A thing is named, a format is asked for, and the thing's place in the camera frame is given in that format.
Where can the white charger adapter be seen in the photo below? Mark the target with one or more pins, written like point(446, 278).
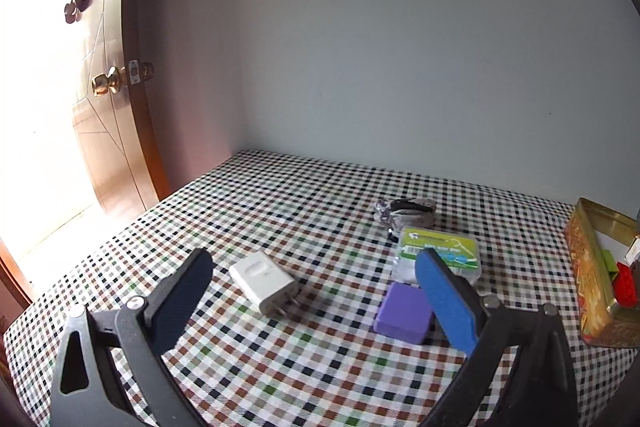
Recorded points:
point(260, 279)

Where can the red small box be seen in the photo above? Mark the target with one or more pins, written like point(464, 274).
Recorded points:
point(625, 287)

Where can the checkered tablecloth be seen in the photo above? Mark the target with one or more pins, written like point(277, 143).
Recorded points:
point(300, 217)

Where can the metal door latch plate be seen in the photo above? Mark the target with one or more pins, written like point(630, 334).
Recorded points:
point(134, 71)

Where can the brass door knob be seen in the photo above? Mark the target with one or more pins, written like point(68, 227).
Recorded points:
point(105, 83)

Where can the lime green small box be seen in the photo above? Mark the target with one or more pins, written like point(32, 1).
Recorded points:
point(607, 264)

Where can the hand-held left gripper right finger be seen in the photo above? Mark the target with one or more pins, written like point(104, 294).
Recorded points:
point(450, 302)

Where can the clear green-label floss box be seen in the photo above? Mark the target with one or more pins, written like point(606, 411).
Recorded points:
point(440, 244)

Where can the gold metal tin box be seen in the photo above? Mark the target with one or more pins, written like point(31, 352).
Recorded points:
point(590, 287)

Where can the brown wooden door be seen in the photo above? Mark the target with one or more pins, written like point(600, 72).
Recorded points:
point(110, 147)

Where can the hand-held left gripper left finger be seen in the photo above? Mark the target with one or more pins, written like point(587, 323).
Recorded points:
point(182, 302)

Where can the purple cube box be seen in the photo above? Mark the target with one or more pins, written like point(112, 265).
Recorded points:
point(400, 314)

